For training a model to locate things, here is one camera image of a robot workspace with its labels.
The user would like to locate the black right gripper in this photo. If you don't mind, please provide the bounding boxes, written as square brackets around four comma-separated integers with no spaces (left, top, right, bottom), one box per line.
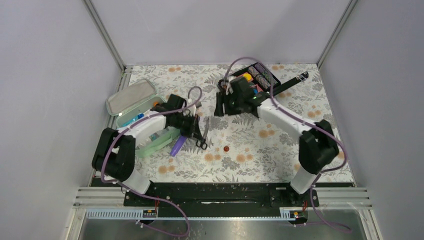
[213,91,243,118]

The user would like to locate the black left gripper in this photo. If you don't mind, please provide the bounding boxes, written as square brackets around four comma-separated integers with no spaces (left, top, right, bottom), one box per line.
[170,113,203,142]

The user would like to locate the black handled scissors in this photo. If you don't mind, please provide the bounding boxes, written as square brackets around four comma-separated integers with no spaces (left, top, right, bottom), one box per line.
[196,117,210,150]

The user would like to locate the white bandage roll blue label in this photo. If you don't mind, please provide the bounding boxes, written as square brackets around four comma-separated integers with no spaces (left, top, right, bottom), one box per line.
[121,113,145,127]

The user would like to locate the mint green medicine kit case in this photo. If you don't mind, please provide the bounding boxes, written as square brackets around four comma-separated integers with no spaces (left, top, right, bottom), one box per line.
[106,79,180,158]

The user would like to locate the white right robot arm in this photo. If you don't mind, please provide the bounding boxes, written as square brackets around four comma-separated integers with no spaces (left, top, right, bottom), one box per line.
[214,76,339,206]

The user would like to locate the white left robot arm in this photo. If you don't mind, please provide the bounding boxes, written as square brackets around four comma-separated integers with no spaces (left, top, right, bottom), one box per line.
[91,94,206,206]

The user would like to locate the purple flashlight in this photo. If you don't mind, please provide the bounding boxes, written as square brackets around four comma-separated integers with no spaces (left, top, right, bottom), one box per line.
[170,135,187,157]

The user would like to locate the black poker chip case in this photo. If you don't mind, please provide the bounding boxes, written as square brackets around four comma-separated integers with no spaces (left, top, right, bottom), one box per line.
[217,62,310,100]

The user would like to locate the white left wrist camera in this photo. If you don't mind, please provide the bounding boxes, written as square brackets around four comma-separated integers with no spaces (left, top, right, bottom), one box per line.
[187,98,202,115]

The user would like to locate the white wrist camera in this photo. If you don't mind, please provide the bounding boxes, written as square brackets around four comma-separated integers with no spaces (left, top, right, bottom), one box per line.
[219,75,236,95]
[187,98,202,115]

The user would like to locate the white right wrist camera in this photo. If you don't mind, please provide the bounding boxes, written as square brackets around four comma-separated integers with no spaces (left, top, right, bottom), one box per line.
[219,75,236,95]

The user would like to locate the white slotted cable duct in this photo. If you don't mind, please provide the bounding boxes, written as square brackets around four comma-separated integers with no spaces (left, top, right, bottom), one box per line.
[85,209,297,221]

